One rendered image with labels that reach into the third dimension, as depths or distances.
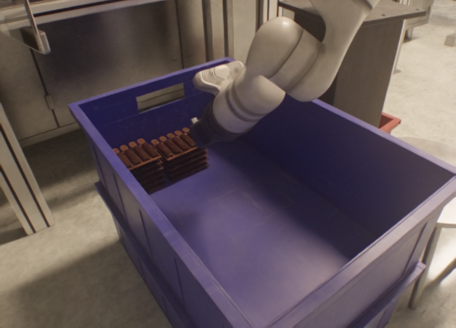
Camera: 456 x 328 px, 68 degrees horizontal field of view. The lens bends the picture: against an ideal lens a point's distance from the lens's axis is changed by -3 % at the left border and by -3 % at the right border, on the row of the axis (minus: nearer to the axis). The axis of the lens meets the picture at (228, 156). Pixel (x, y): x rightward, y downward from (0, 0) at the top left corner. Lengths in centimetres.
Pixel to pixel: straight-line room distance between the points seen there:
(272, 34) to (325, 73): 7
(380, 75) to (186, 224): 58
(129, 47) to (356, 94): 79
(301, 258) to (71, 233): 68
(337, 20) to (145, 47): 101
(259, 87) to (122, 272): 65
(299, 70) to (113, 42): 97
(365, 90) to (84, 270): 84
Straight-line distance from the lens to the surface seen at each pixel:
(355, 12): 40
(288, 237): 69
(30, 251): 111
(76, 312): 93
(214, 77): 55
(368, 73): 90
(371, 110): 97
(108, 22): 128
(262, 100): 46
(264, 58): 39
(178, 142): 81
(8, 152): 100
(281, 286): 63
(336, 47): 40
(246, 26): 155
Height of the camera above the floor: 75
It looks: 36 degrees down
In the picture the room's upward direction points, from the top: 2 degrees counter-clockwise
